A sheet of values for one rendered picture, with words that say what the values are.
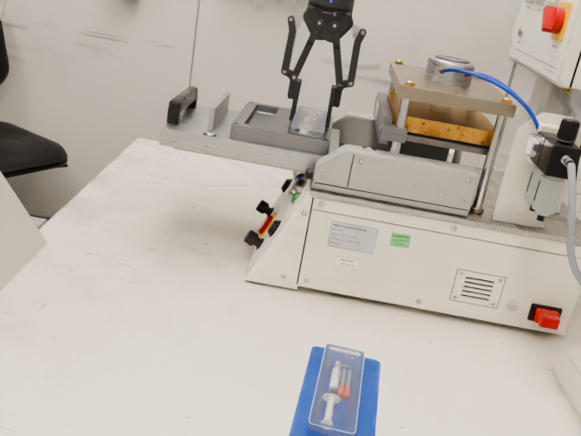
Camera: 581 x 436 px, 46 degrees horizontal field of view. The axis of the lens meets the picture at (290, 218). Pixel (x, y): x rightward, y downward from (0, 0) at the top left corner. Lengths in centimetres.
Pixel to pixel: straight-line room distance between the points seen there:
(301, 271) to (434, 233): 22
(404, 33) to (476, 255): 162
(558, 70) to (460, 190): 22
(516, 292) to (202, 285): 51
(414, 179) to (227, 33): 167
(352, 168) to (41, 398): 55
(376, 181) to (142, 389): 47
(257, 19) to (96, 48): 63
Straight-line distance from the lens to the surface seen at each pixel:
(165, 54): 269
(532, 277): 115
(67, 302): 104
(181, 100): 118
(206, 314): 103
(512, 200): 112
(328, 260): 111
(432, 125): 111
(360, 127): 133
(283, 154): 111
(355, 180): 107
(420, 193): 108
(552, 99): 120
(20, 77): 289
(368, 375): 96
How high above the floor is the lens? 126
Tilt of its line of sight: 21 degrees down
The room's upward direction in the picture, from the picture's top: 10 degrees clockwise
